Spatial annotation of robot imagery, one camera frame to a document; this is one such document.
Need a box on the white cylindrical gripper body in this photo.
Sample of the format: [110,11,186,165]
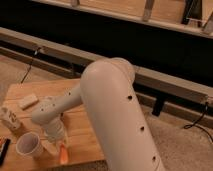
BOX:
[43,118,65,142]

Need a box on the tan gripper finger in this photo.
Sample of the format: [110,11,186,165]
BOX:
[42,140,58,156]
[62,131,69,148]

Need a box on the orange pepper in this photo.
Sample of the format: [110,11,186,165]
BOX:
[59,144,69,165]

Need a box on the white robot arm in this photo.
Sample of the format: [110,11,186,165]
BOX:
[31,58,166,171]

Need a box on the white paper cup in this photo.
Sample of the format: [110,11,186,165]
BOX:
[16,132,44,157]

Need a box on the white sponge block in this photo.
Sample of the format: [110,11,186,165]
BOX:
[18,94,38,109]

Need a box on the black orange object at edge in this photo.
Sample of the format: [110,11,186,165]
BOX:
[0,138,11,166]

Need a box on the black cable on floor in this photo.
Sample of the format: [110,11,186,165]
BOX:
[20,46,44,84]

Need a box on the black cable at right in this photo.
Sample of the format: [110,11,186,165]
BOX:
[182,99,213,143]

